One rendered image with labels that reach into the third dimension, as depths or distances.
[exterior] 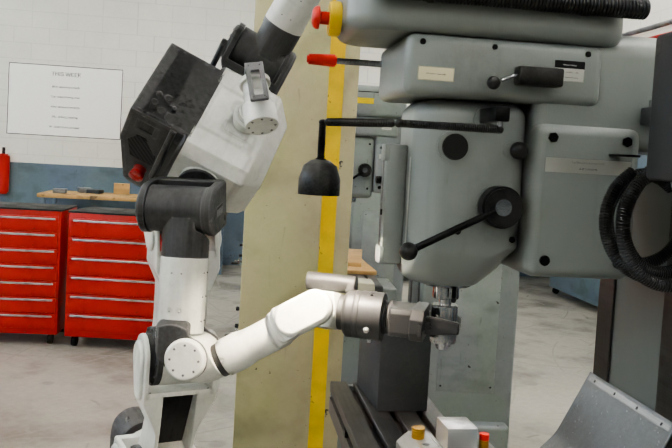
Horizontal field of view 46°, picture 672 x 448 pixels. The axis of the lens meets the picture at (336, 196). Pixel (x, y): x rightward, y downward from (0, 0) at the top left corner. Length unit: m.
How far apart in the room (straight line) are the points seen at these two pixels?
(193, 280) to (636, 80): 0.86
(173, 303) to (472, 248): 0.56
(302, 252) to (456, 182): 1.85
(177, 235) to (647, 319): 0.88
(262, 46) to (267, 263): 1.51
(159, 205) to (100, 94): 9.03
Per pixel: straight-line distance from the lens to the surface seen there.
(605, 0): 1.36
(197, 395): 2.01
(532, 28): 1.34
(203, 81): 1.66
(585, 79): 1.38
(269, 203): 3.10
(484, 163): 1.33
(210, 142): 1.58
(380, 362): 1.83
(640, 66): 1.44
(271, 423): 3.28
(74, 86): 10.57
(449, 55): 1.30
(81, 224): 6.02
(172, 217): 1.50
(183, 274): 1.49
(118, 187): 10.12
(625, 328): 1.63
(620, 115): 1.41
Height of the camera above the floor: 1.53
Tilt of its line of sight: 3 degrees down
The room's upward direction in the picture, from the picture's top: 3 degrees clockwise
